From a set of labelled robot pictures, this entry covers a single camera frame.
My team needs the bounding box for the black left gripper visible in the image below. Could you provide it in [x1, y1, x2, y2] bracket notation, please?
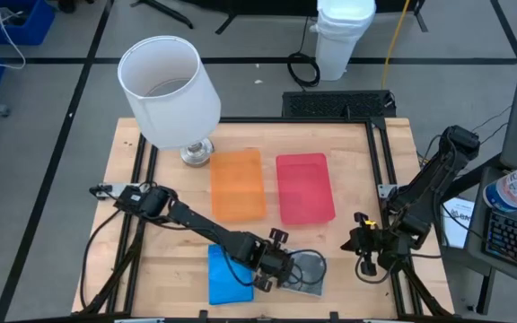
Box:
[250, 229, 296, 292]

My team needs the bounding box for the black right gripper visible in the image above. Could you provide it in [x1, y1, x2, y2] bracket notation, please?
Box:
[341, 213, 403, 275]

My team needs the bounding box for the blue plastic jewel case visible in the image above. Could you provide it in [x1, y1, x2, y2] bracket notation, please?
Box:
[207, 244, 256, 306]

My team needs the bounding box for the pink translucent plastic bin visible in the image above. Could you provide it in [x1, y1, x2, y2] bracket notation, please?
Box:
[275, 152, 337, 226]

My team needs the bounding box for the orange translucent plastic bin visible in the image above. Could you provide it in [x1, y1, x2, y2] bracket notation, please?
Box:
[208, 148, 268, 223]

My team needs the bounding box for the white printed paper sheet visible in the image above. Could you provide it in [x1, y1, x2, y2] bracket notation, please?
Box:
[440, 196, 475, 250]

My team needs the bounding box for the grey desk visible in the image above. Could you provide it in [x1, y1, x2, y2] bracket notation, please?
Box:
[464, 166, 517, 292]

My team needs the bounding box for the black perforated metal box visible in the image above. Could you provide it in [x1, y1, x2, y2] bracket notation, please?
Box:
[281, 89, 397, 120]

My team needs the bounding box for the black backlit keyboard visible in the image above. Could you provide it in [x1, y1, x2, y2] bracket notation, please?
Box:
[482, 210, 517, 275]

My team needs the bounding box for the white blue wipes canister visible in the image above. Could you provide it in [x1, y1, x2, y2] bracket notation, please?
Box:
[482, 157, 517, 213]

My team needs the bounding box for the white shade silver table lamp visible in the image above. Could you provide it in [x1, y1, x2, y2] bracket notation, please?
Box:
[117, 34, 223, 168]

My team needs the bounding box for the white trash bin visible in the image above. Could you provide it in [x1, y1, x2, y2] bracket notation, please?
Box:
[310, 0, 377, 82]

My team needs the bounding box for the black stand leg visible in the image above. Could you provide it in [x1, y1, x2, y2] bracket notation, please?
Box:
[215, 8, 241, 35]
[130, 0, 195, 31]

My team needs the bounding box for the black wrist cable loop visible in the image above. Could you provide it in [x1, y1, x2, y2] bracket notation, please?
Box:
[222, 249, 329, 288]

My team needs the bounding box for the silver metal bracket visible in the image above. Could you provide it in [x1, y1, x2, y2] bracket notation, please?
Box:
[96, 182, 138, 198]
[377, 183, 399, 199]

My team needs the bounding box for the thin black cable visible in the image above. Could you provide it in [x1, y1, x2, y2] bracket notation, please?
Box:
[471, 105, 513, 135]
[480, 121, 510, 145]

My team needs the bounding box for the coiled black cable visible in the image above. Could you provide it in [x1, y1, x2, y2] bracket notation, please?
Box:
[286, 17, 321, 89]

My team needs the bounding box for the black arm base cable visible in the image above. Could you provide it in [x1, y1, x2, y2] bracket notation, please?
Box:
[78, 205, 125, 310]

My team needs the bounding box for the yellow cable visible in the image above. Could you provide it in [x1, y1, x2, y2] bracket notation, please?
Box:
[380, 0, 412, 91]

